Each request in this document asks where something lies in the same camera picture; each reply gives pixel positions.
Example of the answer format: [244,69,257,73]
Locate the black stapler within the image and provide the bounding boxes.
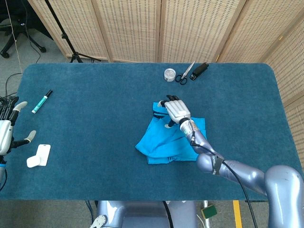
[189,62,209,81]

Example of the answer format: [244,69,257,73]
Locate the green sponge block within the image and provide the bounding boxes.
[200,204,218,219]

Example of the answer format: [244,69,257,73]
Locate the wicker folding screen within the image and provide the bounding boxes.
[27,0,304,225]

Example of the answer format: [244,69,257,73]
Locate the clear round plastic jar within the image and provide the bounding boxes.
[163,68,177,83]

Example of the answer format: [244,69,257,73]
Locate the silver metal post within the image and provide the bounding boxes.
[203,200,212,228]

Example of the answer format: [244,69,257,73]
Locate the black floor cables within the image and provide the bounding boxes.
[0,73,23,103]

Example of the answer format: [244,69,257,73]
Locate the white perforated bracket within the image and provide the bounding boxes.
[89,215,108,228]

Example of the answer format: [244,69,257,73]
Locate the white earbuds case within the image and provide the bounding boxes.
[26,155,41,168]

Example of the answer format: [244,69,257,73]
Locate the black-handled scissors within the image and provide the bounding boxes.
[175,61,196,86]

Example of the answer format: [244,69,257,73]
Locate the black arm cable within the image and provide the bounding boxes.
[190,130,258,228]

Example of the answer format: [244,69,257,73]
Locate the blue Carolina Panthers T-shirt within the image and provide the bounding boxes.
[134,101,207,165]

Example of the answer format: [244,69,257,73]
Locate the blue cable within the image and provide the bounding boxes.
[85,200,94,220]

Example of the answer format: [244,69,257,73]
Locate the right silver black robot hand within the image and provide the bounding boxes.
[158,94,191,129]

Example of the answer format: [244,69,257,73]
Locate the thin white hanging cord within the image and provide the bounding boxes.
[4,0,23,74]

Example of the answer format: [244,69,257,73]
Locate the green marker pen black cap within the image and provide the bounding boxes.
[31,89,54,114]

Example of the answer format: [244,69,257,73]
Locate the blue-grey robot torso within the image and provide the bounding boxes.
[96,200,198,228]

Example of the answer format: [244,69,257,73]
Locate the black office chair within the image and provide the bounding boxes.
[0,0,47,59]

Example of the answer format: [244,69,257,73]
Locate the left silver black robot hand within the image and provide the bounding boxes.
[0,96,37,156]

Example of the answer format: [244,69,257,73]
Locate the black tripod stand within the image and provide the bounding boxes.
[44,0,102,64]

